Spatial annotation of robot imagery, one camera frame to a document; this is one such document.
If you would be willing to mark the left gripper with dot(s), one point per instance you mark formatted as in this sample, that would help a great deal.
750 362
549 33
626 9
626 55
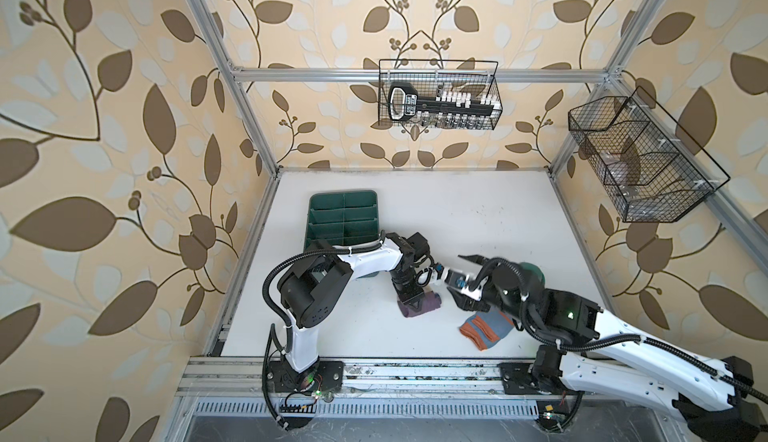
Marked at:
414 297

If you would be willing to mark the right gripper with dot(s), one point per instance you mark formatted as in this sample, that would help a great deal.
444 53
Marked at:
489 265

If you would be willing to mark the purple sock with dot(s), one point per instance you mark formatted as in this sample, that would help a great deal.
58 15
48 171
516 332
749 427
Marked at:
420 304

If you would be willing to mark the blue striped sock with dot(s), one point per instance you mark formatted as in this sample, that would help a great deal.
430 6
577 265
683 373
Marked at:
496 313

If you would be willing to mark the green divided tray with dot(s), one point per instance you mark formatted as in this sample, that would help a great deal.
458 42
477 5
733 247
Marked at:
342 218

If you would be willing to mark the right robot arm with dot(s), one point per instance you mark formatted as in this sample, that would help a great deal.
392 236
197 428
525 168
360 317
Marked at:
584 348

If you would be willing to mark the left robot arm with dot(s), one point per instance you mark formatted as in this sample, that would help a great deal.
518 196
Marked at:
304 289

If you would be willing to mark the black tool rack in basket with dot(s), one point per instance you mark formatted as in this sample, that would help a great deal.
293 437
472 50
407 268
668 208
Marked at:
404 103

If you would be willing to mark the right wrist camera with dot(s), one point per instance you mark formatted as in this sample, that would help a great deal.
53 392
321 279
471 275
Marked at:
464 284

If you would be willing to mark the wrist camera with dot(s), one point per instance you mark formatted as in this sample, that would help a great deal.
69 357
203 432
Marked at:
439 272
464 284

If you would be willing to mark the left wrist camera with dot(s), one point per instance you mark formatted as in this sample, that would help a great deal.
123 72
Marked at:
439 272

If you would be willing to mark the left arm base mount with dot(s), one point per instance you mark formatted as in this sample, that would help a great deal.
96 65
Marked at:
303 379

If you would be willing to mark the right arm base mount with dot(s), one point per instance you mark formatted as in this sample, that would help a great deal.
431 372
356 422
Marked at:
530 378

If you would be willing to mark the back wire basket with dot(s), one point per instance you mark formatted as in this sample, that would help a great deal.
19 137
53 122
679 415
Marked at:
469 75

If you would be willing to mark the side wire basket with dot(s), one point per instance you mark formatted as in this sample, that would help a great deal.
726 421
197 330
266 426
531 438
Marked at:
653 169

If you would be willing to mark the aluminium front rail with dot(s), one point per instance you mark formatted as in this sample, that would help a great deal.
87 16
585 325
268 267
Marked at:
410 378

